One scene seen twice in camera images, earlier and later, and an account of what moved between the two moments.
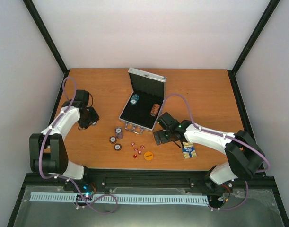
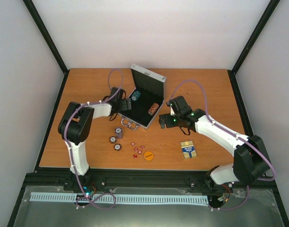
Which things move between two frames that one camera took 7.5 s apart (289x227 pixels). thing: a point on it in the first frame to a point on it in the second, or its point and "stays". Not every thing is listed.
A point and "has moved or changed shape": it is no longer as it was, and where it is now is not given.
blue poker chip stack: x=134 y=99 has moved or changed shape
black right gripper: x=163 y=138 to x=169 y=124
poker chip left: x=112 y=139 stays
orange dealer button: x=148 y=155 stays
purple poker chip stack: x=119 y=133 stays
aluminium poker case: x=143 y=108 stays
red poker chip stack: x=154 y=109 has moved or changed shape
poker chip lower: x=117 y=147 stays
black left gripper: x=95 y=118 to x=125 y=107
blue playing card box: x=188 y=150 stays
